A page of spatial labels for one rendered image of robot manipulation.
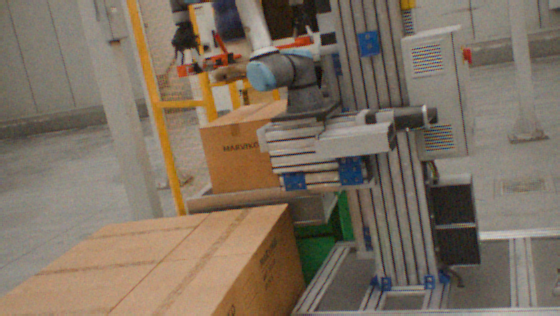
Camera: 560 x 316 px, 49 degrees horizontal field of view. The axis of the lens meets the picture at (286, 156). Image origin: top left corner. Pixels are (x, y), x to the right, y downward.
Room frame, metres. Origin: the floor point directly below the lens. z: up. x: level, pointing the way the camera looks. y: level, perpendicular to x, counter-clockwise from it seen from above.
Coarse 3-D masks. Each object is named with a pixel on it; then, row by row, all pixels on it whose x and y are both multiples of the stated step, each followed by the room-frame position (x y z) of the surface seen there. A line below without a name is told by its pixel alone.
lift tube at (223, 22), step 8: (224, 0) 3.16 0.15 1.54; (232, 0) 3.16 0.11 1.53; (216, 8) 3.19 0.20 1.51; (224, 8) 3.17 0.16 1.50; (232, 8) 3.17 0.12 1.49; (216, 16) 3.22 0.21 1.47; (224, 16) 3.18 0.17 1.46; (232, 16) 3.16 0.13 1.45; (216, 24) 3.21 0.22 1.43; (224, 24) 3.17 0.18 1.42; (232, 24) 3.16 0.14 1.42; (240, 24) 3.16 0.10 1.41; (224, 40) 3.18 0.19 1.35
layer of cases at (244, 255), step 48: (96, 240) 2.83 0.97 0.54; (144, 240) 2.68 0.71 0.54; (192, 240) 2.54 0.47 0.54; (240, 240) 2.42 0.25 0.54; (288, 240) 2.70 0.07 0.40; (48, 288) 2.30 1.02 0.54; (96, 288) 2.20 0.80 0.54; (144, 288) 2.10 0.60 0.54; (192, 288) 2.01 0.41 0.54; (240, 288) 2.04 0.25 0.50; (288, 288) 2.56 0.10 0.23
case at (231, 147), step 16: (240, 112) 3.34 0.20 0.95; (256, 112) 3.21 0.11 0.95; (272, 112) 3.09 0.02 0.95; (208, 128) 3.03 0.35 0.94; (224, 128) 3.00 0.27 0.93; (240, 128) 2.97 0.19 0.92; (256, 128) 2.94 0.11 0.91; (208, 144) 3.03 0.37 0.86; (224, 144) 3.00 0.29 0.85; (240, 144) 2.97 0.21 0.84; (256, 144) 2.95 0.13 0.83; (208, 160) 3.04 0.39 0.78; (224, 160) 3.01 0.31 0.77; (240, 160) 2.98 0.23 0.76; (256, 160) 2.95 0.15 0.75; (224, 176) 3.02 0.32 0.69; (240, 176) 2.99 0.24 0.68; (256, 176) 2.96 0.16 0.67; (272, 176) 2.93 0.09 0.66; (224, 192) 3.02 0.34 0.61
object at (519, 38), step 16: (512, 0) 5.20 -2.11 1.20; (128, 16) 6.14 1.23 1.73; (512, 16) 5.20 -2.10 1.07; (144, 32) 6.21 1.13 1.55; (512, 32) 5.21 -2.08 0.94; (528, 48) 5.18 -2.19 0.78; (528, 64) 5.18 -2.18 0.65; (144, 80) 6.14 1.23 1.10; (528, 80) 5.18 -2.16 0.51; (160, 96) 6.22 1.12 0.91; (528, 96) 5.19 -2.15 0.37; (528, 112) 5.19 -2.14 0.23; (528, 128) 5.20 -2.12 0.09; (160, 144) 6.14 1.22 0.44; (160, 160) 6.15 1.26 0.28
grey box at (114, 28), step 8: (96, 0) 3.81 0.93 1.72; (104, 0) 3.81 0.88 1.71; (112, 0) 3.90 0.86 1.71; (104, 8) 3.80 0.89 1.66; (112, 8) 3.88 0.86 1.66; (120, 8) 3.97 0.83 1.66; (104, 16) 3.81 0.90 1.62; (112, 16) 3.85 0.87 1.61; (120, 16) 3.95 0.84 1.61; (104, 24) 3.81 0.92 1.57; (112, 24) 3.83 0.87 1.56; (120, 24) 3.93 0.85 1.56; (104, 32) 3.81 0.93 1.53; (112, 32) 3.81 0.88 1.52; (120, 32) 3.90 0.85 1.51; (112, 40) 3.80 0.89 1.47
